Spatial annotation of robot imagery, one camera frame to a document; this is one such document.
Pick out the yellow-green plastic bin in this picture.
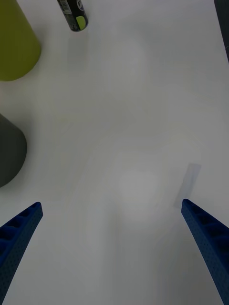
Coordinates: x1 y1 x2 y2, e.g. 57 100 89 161
0 0 42 81

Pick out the black drink can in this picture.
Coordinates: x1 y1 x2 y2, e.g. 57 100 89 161
56 0 89 32

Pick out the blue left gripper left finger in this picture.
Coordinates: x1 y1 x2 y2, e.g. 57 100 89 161
0 202 43 305

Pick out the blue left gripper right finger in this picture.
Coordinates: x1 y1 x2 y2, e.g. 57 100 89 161
181 199 229 305

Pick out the grey plastic bin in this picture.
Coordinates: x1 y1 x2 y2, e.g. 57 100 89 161
0 113 27 188

